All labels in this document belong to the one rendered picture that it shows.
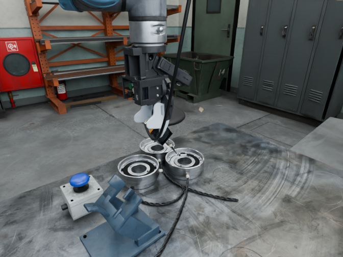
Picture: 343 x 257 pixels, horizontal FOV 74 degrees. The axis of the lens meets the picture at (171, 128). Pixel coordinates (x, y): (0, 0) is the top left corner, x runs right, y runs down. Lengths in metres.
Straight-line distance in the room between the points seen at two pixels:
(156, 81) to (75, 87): 3.98
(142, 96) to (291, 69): 2.95
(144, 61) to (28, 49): 3.56
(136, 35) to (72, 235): 0.40
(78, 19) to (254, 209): 4.13
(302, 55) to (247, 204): 2.82
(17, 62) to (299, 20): 3.72
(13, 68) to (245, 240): 3.80
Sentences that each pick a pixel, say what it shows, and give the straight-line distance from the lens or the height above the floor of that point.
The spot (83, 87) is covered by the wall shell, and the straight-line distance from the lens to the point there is 4.47.
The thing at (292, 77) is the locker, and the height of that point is 0.56.
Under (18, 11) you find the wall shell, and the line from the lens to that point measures 4.21.
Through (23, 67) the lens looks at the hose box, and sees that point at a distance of 4.01.
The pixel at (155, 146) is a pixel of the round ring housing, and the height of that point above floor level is 0.82.
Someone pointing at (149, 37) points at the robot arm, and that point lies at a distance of 0.47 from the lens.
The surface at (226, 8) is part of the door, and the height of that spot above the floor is 1.41.
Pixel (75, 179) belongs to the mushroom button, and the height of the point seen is 0.87.
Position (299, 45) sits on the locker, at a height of 0.94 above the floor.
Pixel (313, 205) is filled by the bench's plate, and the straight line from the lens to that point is 0.63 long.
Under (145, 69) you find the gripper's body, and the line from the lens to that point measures 0.49.
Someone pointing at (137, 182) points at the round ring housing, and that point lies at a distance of 0.57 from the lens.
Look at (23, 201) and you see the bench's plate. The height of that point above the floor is 0.80.
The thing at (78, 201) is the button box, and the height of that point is 0.84.
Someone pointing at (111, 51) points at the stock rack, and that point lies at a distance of 4.34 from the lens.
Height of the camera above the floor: 1.17
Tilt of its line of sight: 25 degrees down
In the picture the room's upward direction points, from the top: straight up
